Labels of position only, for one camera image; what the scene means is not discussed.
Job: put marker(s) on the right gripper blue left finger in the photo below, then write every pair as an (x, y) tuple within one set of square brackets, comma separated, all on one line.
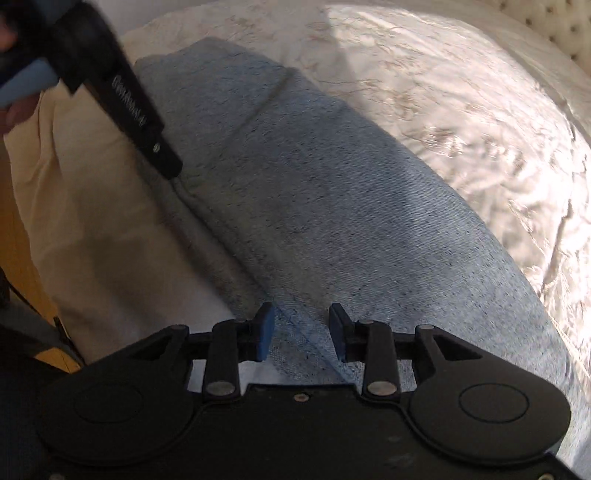
[(263, 327)]

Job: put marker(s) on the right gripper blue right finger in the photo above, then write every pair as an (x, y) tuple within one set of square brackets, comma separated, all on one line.
[(343, 333)]

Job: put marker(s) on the grey speckled pants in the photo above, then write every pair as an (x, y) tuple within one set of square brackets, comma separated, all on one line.
[(290, 196)]

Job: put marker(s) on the person's left hand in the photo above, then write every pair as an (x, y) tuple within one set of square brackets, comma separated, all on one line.
[(17, 103)]

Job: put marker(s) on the cream embroidered bedspread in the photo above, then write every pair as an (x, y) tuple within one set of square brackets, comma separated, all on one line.
[(500, 112)]

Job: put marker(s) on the tufted cream headboard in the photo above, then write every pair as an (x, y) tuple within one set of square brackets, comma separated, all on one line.
[(565, 23)]

